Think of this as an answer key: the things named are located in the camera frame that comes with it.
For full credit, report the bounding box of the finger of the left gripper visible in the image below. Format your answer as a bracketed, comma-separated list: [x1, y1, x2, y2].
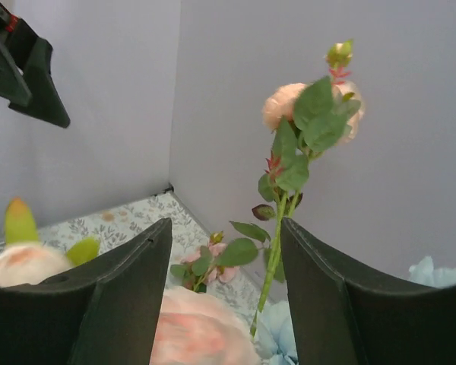
[0, 0, 33, 107]
[8, 18, 70, 129]

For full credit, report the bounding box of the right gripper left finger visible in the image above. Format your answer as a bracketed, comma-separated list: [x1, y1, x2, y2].
[0, 218, 173, 365]

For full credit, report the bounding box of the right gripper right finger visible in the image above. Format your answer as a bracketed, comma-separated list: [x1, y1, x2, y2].
[280, 218, 456, 365]

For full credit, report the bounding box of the blue flower stem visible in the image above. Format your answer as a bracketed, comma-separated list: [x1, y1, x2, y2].
[255, 256, 456, 365]

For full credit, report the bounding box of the white pink flower stem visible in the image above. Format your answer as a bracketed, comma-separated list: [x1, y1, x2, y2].
[0, 197, 260, 364]

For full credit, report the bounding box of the pink flower stem with bud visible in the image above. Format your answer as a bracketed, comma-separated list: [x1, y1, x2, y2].
[170, 232, 239, 293]

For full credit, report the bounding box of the peach flower stem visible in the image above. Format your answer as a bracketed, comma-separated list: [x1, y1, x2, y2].
[231, 40, 365, 335]

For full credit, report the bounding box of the floral tablecloth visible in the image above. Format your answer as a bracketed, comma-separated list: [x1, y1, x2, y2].
[0, 193, 250, 347]

